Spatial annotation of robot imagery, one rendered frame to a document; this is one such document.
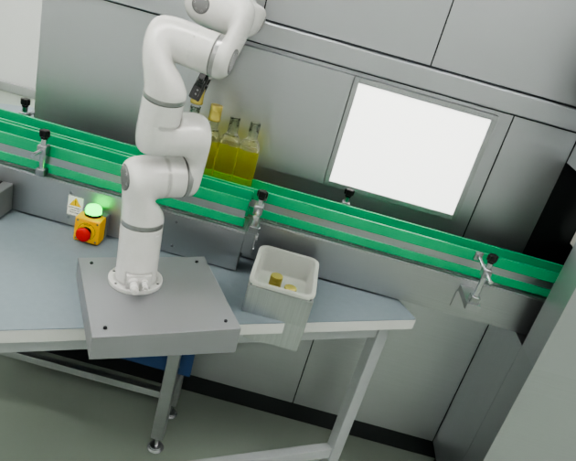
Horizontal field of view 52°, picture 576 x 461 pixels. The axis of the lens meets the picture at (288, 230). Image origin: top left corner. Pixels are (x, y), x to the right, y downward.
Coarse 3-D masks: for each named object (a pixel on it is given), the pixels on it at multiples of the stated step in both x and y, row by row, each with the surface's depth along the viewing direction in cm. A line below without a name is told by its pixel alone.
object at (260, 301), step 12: (252, 288) 148; (264, 288) 148; (252, 300) 149; (264, 300) 149; (276, 300) 148; (288, 300) 148; (300, 300) 148; (312, 300) 148; (252, 312) 150; (264, 312) 150; (276, 312) 150; (288, 312) 149; (300, 312) 149; (300, 324) 150
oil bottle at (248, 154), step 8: (240, 144) 166; (248, 144) 165; (256, 144) 166; (240, 152) 166; (248, 152) 166; (256, 152) 165; (240, 160) 167; (248, 160) 167; (256, 160) 167; (240, 168) 168; (248, 168) 168; (232, 176) 169; (240, 176) 169; (248, 176) 168; (240, 184) 170; (248, 184) 169
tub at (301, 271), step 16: (256, 256) 160; (272, 256) 167; (288, 256) 166; (304, 256) 166; (256, 272) 154; (272, 272) 168; (288, 272) 168; (304, 272) 168; (272, 288) 147; (304, 288) 165
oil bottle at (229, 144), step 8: (224, 136) 165; (232, 136) 165; (224, 144) 165; (232, 144) 165; (224, 152) 166; (232, 152) 166; (216, 160) 168; (224, 160) 167; (232, 160) 167; (216, 168) 169; (224, 168) 168; (232, 168) 168; (216, 176) 169; (224, 176) 169
